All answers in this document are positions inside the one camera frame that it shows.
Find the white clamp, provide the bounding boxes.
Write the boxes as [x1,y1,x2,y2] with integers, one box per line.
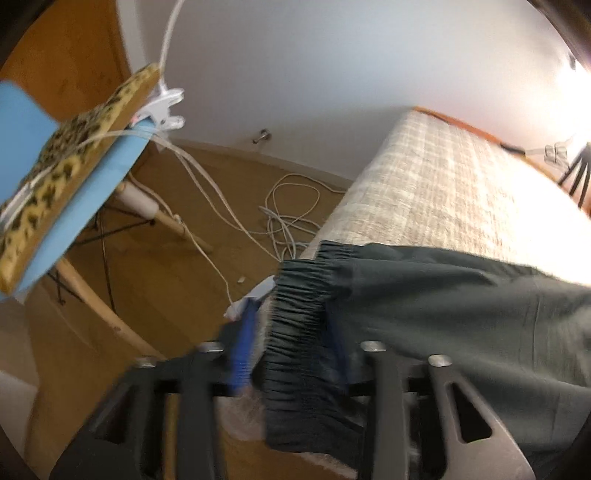
[133,82,186,136]

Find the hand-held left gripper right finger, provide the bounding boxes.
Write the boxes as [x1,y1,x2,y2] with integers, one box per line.
[325,323,536,480]

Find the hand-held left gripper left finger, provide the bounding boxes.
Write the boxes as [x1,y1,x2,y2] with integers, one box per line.
[48,298,260,480]

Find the leopard print cushion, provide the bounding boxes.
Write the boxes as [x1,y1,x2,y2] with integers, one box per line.
[0,64,162,294]

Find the coiled white cable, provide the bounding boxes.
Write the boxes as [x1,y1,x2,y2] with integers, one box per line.
[259,173,352,263]

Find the black tripod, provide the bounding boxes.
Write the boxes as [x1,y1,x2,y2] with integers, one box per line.
[556,143,591,209]

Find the beige woven bed blanket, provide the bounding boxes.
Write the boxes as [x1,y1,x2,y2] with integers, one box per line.
[217,108,591,478]

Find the wooden door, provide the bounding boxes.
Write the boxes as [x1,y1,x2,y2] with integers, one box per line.
[0,0,134,121]

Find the dark green pants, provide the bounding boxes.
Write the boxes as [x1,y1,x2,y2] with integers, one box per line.
[262,240,591,480]

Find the white roll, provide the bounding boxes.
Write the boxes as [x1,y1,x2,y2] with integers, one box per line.
[115,182,160,220]

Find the white holder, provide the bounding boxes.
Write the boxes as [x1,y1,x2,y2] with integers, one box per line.
[526,140,574,166]

